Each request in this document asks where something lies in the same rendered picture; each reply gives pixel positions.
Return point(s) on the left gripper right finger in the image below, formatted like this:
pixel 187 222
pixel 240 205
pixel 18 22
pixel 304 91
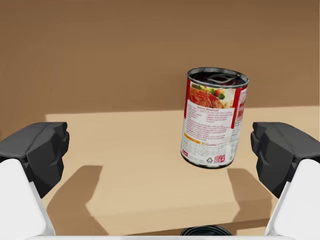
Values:
pixel 287 160

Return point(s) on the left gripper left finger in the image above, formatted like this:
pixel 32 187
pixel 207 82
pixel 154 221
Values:
pixel 30 160

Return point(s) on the dark flat can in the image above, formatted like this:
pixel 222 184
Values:
pixel 205 231

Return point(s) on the red and white can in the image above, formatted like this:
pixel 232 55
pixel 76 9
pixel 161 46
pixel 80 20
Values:
pixel 212 120

